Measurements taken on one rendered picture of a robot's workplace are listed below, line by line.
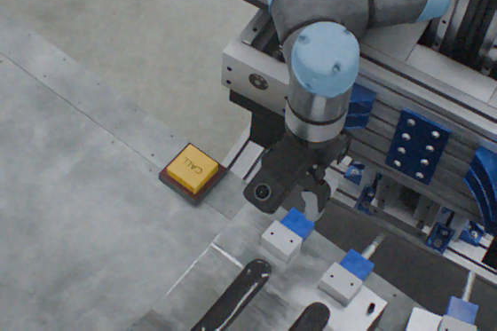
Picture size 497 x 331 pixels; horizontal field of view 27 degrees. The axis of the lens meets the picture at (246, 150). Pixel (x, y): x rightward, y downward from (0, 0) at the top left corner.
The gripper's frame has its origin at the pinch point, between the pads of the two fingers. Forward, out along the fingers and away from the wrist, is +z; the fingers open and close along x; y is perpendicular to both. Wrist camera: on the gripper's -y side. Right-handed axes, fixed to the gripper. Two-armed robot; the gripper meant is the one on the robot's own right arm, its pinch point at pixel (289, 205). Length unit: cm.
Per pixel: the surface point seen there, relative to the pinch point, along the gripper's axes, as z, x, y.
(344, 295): 9.2, -12.6, -2.3
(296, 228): 10.5, -0.5, 2.6
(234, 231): 11.9, 6.8, -3.1
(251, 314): 12.4, -3.3, -11.9
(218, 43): 101, 70, 76
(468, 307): 14.0, -27.3, 10.0
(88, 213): 20.9, 29.4, -11.8
